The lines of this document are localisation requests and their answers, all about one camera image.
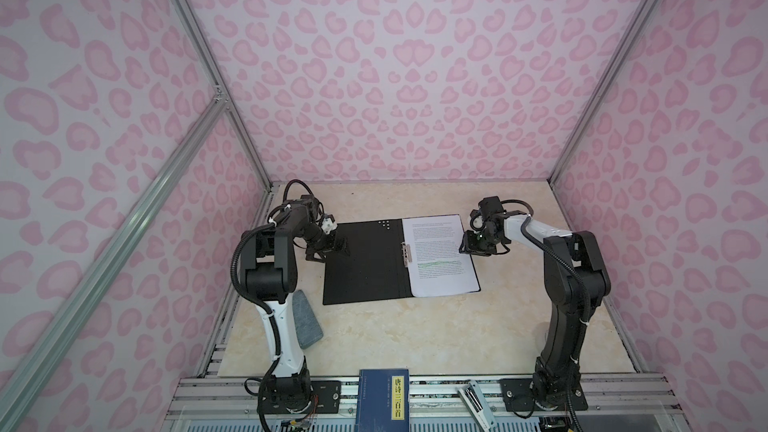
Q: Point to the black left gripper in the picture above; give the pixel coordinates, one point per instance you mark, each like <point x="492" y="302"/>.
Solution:
<point x="342" y="244"/>

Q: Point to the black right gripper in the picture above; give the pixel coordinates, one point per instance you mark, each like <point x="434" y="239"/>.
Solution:
<point x="470" y="248"/>

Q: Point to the printed paper sheet bottom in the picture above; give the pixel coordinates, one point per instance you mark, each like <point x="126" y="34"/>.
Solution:
<point x="436" y="267"/>

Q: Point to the teal folder with black inside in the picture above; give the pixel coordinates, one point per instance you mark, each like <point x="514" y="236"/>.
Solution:
<point x="374" y="270"/>

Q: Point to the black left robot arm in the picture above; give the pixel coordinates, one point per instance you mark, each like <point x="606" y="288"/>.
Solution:
<point x="264" y="272"/>

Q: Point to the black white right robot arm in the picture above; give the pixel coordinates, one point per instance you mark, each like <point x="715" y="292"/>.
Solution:
<point x="575" y="280"/>

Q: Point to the grey sponge eraser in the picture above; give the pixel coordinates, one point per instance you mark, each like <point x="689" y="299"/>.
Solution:
<point x="307" y="326"/>

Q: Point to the white tape roll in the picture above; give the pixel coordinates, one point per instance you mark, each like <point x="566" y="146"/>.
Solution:
<point x="540" y="333"/>

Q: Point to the blue book yellow label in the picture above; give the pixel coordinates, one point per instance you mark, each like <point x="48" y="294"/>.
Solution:
<point x="383" y="401"/>

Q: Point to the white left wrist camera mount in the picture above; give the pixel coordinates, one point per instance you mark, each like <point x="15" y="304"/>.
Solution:
<point x="328" y="224"/>

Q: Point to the white clip on rail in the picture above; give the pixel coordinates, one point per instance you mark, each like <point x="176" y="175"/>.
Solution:
<point x="474" y="400"/>

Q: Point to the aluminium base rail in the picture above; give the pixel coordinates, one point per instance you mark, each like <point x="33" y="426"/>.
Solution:
<point x="615" y="402"/>

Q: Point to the aluminium frame post left rear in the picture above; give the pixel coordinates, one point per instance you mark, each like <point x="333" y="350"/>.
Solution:
<point x="201" y="45"/>

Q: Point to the aluminium frame post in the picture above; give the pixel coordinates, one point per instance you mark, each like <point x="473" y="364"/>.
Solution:
<point x="628" y="40"/>
<point x="201" y="45"/>

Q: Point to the aluminium frame post right rear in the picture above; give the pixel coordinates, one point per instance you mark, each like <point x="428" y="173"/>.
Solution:
<point x="628" y="40"/>

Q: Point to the aluminium diagonal frame bar left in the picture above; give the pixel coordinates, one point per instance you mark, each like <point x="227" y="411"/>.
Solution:
<point x="40" y="364"/>

